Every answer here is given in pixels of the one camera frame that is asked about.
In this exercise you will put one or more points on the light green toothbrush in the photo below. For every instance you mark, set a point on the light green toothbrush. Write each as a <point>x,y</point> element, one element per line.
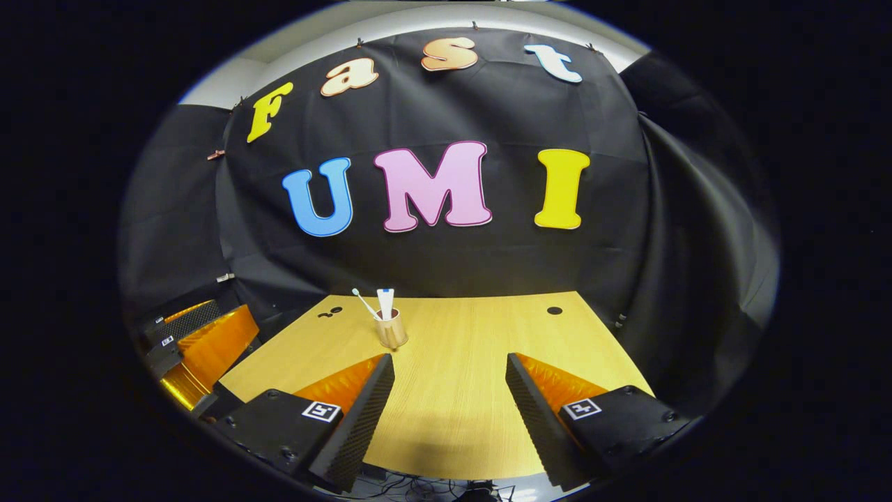
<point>366,304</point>

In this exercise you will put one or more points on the beige cup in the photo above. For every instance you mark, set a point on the beige cup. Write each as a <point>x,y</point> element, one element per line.
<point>391,333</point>

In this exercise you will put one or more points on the wooden desktop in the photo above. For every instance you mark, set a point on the wooden desktop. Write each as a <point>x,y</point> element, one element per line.
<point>460,390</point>

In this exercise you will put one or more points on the small red clip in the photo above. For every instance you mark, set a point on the small red clip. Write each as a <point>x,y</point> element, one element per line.
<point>216,154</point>

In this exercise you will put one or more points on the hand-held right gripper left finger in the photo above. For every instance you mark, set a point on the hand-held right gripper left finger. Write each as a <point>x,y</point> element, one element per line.
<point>362,418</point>

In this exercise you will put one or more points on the white toothpaste tube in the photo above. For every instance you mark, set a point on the white toothpaste tube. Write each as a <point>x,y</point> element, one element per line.
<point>385,301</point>

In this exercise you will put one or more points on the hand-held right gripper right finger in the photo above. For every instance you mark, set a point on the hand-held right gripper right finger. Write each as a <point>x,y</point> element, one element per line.
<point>536,418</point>

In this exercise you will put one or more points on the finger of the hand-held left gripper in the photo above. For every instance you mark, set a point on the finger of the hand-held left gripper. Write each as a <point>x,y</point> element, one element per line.
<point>216,341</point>
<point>188,321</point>

